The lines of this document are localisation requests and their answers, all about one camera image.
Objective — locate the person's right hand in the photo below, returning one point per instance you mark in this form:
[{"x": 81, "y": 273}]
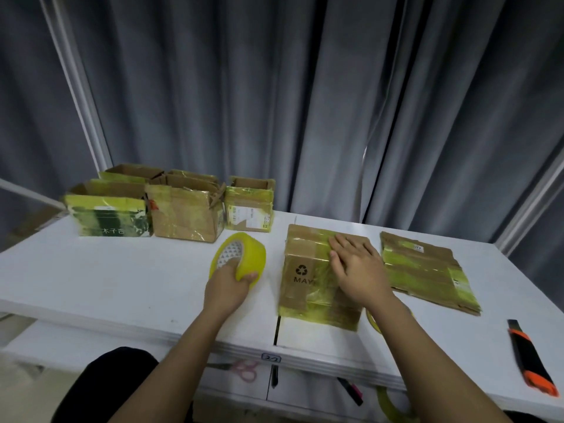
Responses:
[{"x": 361, "y": 273}]

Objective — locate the person's left hand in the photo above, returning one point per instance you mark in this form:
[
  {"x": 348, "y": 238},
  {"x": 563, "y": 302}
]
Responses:
[{"x": 224, "y": 288}]

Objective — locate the person's right thumb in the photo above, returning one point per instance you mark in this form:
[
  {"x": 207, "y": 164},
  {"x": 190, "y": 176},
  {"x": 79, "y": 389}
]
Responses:
[{"x": 337, "y": 267}]

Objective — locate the person's left thumb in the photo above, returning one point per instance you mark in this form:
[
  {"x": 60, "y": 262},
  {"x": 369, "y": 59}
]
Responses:
[{"x": 248, "y": 278}]

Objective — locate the yellow packing tape roll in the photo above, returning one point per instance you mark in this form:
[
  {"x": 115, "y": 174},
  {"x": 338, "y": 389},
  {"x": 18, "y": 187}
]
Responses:
[
  {"x": 372, "y": 323},
  {"x": 390, "y": 407},
  {"x": 252, "y": 255}
]

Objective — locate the taped brown cardboard box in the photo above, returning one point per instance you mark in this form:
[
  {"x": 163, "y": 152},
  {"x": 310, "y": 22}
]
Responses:
[{"x": 306, "y": 277}]

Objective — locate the person's right forearm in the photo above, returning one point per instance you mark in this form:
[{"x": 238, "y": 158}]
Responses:
[{"x": 423, "y": 365}]

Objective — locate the person's left forearm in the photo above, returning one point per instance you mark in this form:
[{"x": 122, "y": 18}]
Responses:
[{"x": 174, "y": 365}]

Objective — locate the small labelled cardboard box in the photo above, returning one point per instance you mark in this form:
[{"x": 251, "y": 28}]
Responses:
[{"x": 249, "y": 207}]

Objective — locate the small white table label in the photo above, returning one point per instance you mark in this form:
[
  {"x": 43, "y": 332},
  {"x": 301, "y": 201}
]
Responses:
[{"x": 271, "y": 357}]

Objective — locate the open brown cardboard box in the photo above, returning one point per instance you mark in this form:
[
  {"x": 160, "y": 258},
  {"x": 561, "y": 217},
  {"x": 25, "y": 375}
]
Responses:
[{"x": 185, "y": 215}]

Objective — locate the flattened taped cardboard box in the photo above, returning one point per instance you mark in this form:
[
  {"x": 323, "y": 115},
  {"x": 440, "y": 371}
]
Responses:
[{"x": 429, "y": 273}]

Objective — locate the black pen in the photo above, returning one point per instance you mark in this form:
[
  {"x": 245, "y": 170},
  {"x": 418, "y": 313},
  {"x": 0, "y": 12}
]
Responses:
[{"x": 274, "y": 376}]

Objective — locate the open taped cardboard box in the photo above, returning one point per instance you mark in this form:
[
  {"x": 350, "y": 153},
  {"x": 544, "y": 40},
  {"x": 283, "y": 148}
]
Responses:
[
  {"x": 130, "y": 171},
  {"x": 194, "y": 175}
]

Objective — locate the black pink marker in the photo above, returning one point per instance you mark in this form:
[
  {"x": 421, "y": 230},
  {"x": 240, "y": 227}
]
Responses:
[{"x": 351, "y": 392}]

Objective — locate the green printed cardboard box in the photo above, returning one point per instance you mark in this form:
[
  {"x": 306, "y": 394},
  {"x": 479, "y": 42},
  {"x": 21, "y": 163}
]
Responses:
[{"x": 110, "y": 213}]

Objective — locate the person's black trousers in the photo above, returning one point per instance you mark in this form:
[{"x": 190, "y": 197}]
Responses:
[{"x": 110, "y": 385}]

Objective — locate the grey curtain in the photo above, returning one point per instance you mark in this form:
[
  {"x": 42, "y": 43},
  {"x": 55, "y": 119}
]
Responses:
[{"x": 282, "y": 92}]

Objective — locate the white lower shelf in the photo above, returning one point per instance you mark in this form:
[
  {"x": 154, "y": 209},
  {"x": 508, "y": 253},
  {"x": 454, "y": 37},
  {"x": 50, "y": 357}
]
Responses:
[{"x": 53, "y": 348}]

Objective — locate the orange black utility knife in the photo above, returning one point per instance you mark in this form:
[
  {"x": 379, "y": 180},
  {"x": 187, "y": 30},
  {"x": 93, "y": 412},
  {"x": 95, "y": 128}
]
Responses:
[{"x": 528, "y": 359}]

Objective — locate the white frame pole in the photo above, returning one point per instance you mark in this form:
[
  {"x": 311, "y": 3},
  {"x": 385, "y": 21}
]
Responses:
[
  {"x": 531, "y": 207},
  {"x": 77, "y": 83}
]

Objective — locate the white frame bar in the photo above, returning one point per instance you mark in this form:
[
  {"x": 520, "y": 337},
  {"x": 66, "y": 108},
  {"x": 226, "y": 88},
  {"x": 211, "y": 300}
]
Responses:
[{"x": 31, "y": 193}]

